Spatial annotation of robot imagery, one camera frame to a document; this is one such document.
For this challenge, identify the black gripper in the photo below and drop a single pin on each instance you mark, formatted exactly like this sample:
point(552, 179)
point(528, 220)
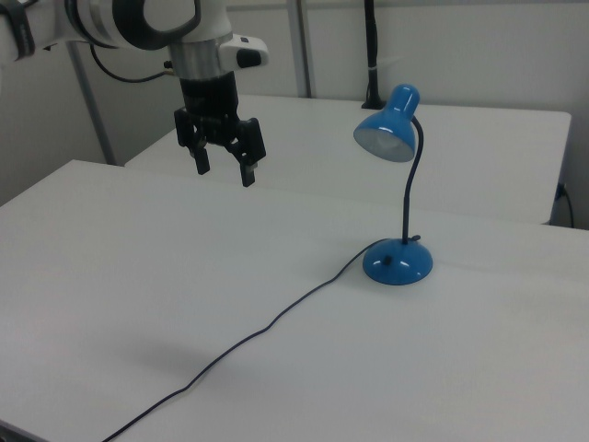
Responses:
point(209, 99)

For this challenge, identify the blue gooseneck desk lamp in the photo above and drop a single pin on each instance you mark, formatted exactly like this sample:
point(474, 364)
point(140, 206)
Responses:
point(396, 269)

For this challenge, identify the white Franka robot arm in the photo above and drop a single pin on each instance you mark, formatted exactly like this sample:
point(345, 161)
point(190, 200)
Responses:
point(92, 23)

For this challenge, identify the black pole stand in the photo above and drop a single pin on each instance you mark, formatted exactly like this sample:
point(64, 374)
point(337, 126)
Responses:
point(373, 46)

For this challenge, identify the grey wall frame post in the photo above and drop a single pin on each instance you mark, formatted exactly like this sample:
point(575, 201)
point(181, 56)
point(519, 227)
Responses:
point(89, 101)
point(301, 46)

